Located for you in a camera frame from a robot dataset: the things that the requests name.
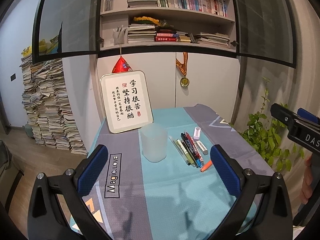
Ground person's right hand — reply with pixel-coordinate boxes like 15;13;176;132
299;156;313;204

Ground green potted plant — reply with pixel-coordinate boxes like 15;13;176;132
239;77;305;172

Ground dark wooden chair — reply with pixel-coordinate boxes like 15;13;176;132
0;139;25;215

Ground right glass cabinet door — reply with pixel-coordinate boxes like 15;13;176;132
233;0;297;68

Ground glass cabinet door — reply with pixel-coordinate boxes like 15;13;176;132
233;0;297;68
32;0;101;63

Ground orange marker pen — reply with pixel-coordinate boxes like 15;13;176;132
200;160;213;172

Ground white eraser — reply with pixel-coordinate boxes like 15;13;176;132
195;140;208;155

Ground red pen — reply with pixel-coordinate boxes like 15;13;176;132
184;132;204;166

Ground blue grey patterned tablecloth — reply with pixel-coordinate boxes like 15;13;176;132
83;104;273;239

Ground blue black pen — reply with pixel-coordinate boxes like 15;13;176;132
181;133;202;168

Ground right stack of magazines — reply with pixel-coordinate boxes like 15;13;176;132
194;32;230;48

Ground gold medal with ribbon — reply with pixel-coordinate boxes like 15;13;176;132
175;52;190;88

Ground light green pen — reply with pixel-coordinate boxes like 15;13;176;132
176;139;194;165

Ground clear transparent pen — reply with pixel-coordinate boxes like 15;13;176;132
169;136;191;166

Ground tall stack of papers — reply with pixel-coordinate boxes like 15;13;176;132
20;55;87;155

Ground frosted translucent plastic cup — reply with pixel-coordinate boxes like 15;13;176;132
140;123;168;163

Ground framed calligraphy sign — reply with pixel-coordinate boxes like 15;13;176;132
100;70;153;134

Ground red books stack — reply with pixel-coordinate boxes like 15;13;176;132
155;33;180;42

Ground row of upright books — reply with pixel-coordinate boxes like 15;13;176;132
157;0;228;17

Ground stack of books middle shelf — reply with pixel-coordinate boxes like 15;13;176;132
127;24;156;43

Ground yellow flower garland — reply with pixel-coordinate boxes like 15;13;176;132
133;16;161;26

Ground yellow plush toy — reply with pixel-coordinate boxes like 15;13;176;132
21;46;32;57

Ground red hanging ornament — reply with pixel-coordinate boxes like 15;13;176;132
112;44;132;74

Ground grey bookshelf cabinet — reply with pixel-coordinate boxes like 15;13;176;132
100;0;236;55

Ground white pen holder on shelf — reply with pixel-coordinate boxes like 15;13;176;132
113;25;126;45

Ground flat books upper shelf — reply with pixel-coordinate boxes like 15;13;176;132
127;0;158;8

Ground left glass cabinet door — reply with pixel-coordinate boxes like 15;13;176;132
32;0;101;63

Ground glass jar on shelf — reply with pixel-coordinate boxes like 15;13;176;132
104;0;113;11

